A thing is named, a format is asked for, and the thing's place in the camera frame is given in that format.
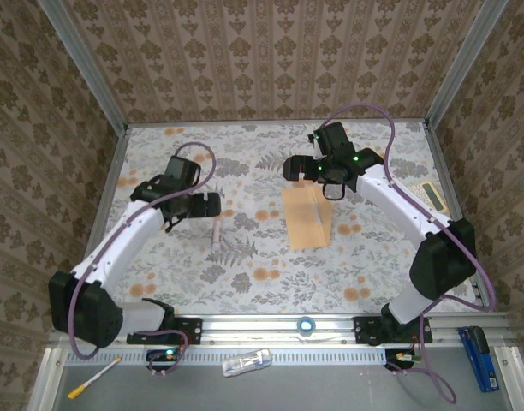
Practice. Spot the white glue stick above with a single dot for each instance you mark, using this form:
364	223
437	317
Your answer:
217	237

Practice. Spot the tan paper envelope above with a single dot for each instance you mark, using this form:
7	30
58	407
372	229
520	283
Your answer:
300	222

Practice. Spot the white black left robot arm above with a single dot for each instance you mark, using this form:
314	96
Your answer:
116	244

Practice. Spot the yellow calculator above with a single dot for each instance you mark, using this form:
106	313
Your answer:
433	197

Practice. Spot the floral table cover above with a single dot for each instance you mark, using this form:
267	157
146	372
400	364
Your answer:
262	295

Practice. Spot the black board green light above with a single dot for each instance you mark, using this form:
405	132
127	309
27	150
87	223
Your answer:
159	356

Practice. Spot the small round blue-ringed disc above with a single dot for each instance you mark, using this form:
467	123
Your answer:
306	325

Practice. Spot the clear plastic bag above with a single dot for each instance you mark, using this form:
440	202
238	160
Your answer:
245	363

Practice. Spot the black board coloured connectors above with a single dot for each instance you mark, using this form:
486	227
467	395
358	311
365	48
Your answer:
394	357

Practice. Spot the white pen yellow cap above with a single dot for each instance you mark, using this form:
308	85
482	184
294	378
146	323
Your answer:
77	392

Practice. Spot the grey metal shelf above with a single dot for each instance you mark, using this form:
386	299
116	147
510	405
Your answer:
330	389

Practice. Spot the aluminium shelf side beam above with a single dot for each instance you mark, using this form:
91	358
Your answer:
508	377
45	381

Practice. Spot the blue black hand tool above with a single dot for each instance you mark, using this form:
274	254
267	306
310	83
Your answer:
480	368

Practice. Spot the aluminium table side rail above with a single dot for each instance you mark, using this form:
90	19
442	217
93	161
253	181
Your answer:
116	158
435	150

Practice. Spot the thin aluminium wall-side rail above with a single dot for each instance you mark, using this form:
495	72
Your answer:
150	123

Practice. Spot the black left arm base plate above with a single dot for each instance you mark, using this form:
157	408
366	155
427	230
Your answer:
193	329

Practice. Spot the long aluminium base rail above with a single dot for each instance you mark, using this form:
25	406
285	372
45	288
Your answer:
253	331

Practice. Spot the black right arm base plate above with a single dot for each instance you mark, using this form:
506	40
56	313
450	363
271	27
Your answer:
359	329

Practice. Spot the aluminium frame post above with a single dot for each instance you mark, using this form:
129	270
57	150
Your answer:
85	64
462	64

